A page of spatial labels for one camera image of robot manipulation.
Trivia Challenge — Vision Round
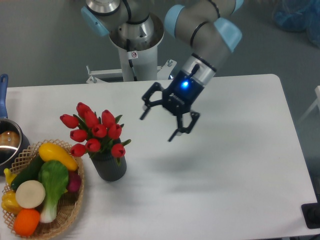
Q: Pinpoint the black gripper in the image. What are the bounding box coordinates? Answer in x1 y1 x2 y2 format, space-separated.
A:
139 70 206 143

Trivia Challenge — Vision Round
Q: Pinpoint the red tulip bouquet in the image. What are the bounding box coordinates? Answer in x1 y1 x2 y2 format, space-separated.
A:
59 102 131 165

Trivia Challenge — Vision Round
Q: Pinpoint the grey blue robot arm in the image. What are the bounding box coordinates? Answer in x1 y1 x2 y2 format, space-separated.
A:
81 0 242 136

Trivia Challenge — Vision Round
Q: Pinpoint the dark grey ribbed vase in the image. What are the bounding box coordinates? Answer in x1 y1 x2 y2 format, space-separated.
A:
89 149 127 182

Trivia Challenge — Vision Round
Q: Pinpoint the purple red radish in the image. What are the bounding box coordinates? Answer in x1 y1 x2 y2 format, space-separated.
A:
66 171 82 193

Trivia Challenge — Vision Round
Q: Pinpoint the yellow squash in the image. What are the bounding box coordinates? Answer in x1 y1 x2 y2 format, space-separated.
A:
38 142 79 172

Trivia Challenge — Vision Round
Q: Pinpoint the white furniture part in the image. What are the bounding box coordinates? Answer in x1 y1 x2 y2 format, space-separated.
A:
298 85 320 124

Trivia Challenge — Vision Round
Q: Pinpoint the green bok choy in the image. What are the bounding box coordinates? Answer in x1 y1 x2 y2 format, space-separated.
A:
38 160 69 224

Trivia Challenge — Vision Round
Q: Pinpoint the blue plastic bag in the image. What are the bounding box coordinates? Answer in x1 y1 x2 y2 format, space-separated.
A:
271 0 320 47

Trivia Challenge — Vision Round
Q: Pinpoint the woven wicker basket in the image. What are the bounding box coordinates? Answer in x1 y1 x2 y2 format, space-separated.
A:
0 139 85 240

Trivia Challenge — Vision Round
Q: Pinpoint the green cucumber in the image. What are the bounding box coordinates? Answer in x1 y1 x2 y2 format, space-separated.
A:
10 155 45 191

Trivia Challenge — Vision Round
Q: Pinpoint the white round radish slice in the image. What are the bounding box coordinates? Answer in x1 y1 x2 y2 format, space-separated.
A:
15 180 46 209

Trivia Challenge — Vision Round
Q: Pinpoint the black device at edge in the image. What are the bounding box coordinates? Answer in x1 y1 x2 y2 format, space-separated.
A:
301 202 320 229

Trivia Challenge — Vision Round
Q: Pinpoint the yellow banana tip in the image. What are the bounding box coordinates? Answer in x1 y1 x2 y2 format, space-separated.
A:
3 168 17 186

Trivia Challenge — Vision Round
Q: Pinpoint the orange fruit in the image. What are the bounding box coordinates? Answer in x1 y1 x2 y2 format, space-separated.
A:
13 208 40 237

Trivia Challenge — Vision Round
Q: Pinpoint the yellow bell pepper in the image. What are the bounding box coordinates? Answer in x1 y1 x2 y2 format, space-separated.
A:
1 190 23 215

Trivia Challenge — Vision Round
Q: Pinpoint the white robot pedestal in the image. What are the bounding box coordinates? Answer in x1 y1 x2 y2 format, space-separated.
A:
86 13 177 83

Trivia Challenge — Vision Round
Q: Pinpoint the blue handled saucepan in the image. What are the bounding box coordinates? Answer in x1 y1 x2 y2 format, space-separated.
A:
0 73 30 177

